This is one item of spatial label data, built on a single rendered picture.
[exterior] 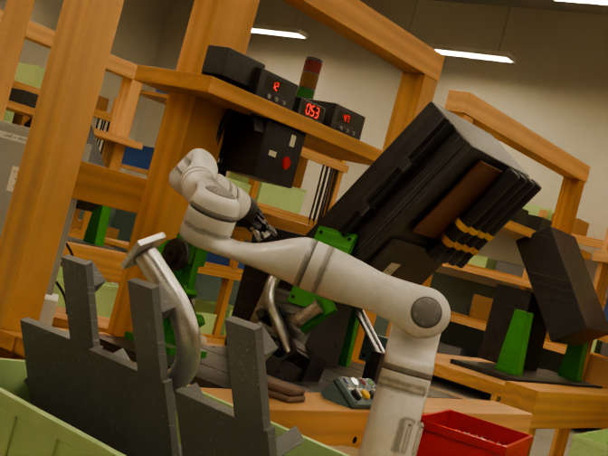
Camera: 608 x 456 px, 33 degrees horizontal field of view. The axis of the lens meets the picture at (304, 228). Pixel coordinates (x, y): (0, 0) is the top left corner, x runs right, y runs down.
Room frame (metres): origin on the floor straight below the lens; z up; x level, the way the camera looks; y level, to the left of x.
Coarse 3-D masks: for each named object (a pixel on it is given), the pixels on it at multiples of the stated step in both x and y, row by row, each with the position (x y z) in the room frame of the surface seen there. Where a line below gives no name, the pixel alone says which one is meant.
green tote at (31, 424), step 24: (0, 360) 1.41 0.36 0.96; (24, 360) 1.45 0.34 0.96; (0, 384) 1.42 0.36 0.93; (24, 384) 1.45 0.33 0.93; (0, 408) 1.22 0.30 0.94; (24, 408) 1.19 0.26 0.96; (0, 432) 1.21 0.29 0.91; (24, 432) 1.18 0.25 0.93; (48, 432) 1.15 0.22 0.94; (72, 432) 1.12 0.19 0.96
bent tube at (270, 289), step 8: (272, 280) 2.49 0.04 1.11; (264, 288) 2.50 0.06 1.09; (272, 288) 2.49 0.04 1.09; (264, 296) 2.49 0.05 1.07; (272, 296) 2.48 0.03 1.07; (264, 304) 2.48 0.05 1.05; (272, 304) 2.47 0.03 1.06; (272, 312) 2.45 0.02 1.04; (272, 320) 2.44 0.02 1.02; (280, 320) 2.44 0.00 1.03; (280, 328) 2.42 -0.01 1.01; (280, 336) 2.41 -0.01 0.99; (288, 336) 2.41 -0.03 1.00; (280, 344) 2.41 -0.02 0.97; (288, 344) 2.40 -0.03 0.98
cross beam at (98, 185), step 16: (80, 176) 2.34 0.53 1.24; (96, 176) 2.38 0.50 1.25; (112, 176) 2.42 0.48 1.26; (128, 176) 2.47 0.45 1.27; (80, 192) 2.35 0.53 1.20; (96, 192) 2.39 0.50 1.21; (112, 192) 2.43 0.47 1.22; (128, 192) 2.48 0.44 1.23; (128, 208) 2.49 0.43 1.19; (272, 224) 2.96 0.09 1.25; (288, 224) 3.02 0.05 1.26; (304, 224) 3.08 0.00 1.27
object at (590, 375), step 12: (600, 252) 6.21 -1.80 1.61; (600, 264) 6.27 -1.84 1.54; (600, 276) 6.24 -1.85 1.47; (600, 288) 6.24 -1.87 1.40; (600, 300) 6.24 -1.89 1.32; (588, 348) 6.24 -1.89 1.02; (600, 360) 6.10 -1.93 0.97; (588, 372) 6.25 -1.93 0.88; (600, 372) 6.05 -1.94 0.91; (600, 384) 6.00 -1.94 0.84; (564, 432) 6.24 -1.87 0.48; (552, 444) 6.29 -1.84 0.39; (564, 444) 6.24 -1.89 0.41
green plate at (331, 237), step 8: (320, 232) 2.52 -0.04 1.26; (328, 232) 2.51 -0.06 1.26; (336, 232) 2.50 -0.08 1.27; (320, 240) 2.51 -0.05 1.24; (328, 240) 2.50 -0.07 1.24; (336, 240) 2.49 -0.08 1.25; (344, 240) 2.48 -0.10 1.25; (352, 240) 2.47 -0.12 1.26; (336, 248) 2.48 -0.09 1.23; (344, 248) 2.47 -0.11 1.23; (352, 248) 2.47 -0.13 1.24; (296, 288) 2.49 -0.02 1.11; (296, 296) 2.48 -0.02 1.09; (304, 296) 2.47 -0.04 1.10; (312, 296) 2.46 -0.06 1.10; (296, 304) 2.47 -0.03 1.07; (304, 304) 2.46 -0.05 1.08
